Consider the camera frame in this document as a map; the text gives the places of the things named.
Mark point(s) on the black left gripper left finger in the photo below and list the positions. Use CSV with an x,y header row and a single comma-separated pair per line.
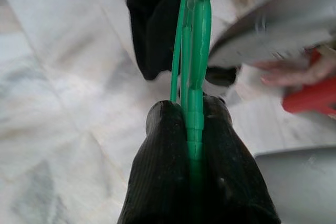
x,y
157,182

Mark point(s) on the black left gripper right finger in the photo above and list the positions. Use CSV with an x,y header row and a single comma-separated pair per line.
x,y
231,182

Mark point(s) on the green plastic hanger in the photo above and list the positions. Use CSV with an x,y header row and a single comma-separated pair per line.
x,y
195,129

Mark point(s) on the black T-shirt green logo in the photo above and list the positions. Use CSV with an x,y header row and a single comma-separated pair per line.
x,y
152,24

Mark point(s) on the person bare hand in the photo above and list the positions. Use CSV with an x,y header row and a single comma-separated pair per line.
x,y
296,73

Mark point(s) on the silver robot left thigh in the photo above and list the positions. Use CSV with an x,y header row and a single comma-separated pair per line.
x,y
302,182

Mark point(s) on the red plastic stool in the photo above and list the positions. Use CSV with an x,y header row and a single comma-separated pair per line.
x,y
307,98

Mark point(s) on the silver robot left lower leg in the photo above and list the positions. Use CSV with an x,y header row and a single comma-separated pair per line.
x,y
275,32

